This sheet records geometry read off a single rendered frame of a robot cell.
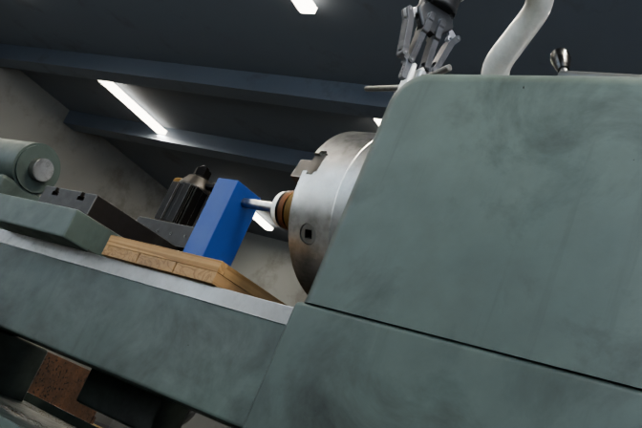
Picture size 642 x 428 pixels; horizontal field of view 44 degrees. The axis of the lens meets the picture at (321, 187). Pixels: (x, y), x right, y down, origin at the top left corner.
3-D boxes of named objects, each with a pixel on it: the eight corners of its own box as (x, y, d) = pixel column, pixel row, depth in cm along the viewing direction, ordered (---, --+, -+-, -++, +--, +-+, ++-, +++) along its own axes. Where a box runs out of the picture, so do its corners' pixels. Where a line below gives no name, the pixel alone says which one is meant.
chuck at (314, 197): (402, 340, 144) (455, 183, 153) (304, 280, 121) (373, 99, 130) (362, 330, 150) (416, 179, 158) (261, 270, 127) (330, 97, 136)
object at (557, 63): (571, 80, 126) (580, 55, 128) (565, 69, 124) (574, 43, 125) (547, 80, 129) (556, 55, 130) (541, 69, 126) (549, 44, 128)
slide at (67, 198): (224, 302, 181) (233, 284, 183) (86, 215, 151) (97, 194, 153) (173, 287, 193) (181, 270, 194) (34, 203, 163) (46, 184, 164)
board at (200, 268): (329, 358, 152) (337, 339, 154) (211, 283, 127) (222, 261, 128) (222, 325, 171) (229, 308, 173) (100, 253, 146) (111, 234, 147)
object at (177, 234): (218, 268, 173) (228, 247, 175) (188, 248, 166) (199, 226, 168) (159, 254, 186) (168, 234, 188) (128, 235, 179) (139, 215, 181)
